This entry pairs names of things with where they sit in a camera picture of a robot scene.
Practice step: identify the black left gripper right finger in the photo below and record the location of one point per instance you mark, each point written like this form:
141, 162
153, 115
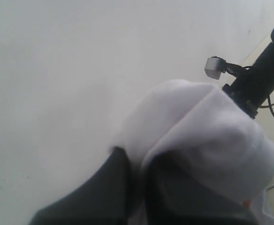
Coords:
174, 198

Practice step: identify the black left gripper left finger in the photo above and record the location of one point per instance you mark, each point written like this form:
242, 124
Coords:
101, 200

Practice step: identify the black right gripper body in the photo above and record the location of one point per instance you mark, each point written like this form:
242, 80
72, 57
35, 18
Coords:
242, 102

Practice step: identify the white t-shirt red lettering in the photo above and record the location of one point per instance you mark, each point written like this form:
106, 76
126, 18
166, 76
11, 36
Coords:
210, 138

